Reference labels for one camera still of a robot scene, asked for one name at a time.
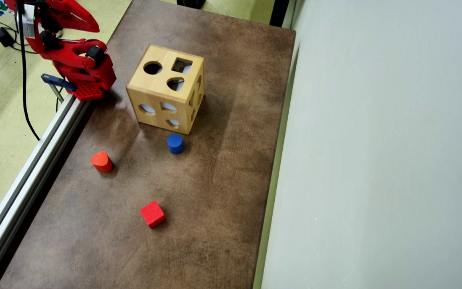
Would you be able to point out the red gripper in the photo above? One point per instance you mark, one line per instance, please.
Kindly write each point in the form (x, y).
(79, 16)

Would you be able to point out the blue cylinder block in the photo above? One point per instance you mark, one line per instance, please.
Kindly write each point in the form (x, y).
(175, 143)

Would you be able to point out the red robot arm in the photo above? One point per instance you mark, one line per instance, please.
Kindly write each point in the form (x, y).
(70, 60)

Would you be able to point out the wooden shape sorter box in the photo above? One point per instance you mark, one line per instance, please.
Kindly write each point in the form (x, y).
(157, 124)

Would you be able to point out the blue clamp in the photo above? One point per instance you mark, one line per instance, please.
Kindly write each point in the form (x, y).
(56, 81)

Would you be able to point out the black power adapter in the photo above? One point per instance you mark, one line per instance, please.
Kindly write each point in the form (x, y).
(3, 37)

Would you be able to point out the black object on floor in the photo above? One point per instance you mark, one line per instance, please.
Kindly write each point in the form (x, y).
(191, 3)

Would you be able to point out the orange rounded wooden block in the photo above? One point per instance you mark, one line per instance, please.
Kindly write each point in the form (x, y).
(102, 161)

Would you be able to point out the red cube block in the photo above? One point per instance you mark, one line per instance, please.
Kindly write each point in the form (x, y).
(152, 214)

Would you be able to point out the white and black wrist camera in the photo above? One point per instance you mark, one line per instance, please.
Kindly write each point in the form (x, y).
(27, 22)

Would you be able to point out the aluminium profile rail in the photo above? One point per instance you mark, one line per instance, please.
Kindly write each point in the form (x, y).
(22, 188)

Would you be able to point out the dark vertical post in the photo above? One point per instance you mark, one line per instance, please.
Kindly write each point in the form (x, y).
(280, 12)

